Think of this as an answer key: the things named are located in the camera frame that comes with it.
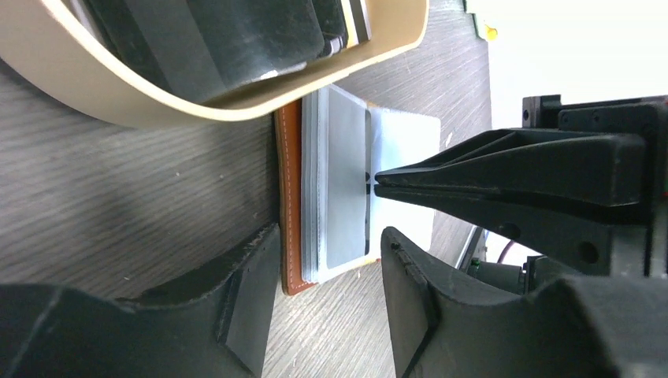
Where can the beige oval card tray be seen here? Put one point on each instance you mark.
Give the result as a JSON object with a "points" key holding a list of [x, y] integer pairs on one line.
{"points": [[177, 63]]}

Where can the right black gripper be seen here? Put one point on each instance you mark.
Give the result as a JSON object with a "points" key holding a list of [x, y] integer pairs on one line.
{"points": [[586, 184]]}

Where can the brown leather card holder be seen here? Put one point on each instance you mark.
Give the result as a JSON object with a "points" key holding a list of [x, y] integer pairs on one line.
{"points": [[395, 138]]}

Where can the mint green garment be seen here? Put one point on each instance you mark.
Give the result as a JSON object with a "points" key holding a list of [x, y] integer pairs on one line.
{"points": [[480, 10]]}

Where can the grey credit card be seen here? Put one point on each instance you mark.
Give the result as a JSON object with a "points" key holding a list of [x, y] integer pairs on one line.
{"points": [[346, 182]]}

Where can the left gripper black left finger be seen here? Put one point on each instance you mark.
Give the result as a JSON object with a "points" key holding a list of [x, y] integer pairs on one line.
{"points": [[210, 322]]}

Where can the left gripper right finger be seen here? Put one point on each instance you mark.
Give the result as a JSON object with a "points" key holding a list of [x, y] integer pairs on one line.
{"points": [[444, 323]]}

